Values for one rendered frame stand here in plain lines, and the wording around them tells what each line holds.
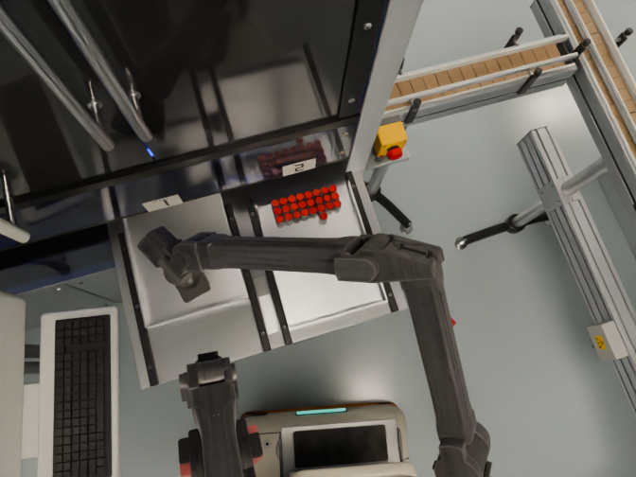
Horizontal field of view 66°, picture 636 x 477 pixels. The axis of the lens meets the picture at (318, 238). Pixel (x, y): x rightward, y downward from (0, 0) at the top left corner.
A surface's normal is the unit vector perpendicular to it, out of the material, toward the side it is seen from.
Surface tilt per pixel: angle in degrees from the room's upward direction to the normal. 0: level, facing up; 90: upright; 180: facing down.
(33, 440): 0
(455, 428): 37
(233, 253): 45
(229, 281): 0
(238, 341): 0
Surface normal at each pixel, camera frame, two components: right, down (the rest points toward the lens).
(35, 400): 0.04, -0.25
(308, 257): -0.45, 0.30
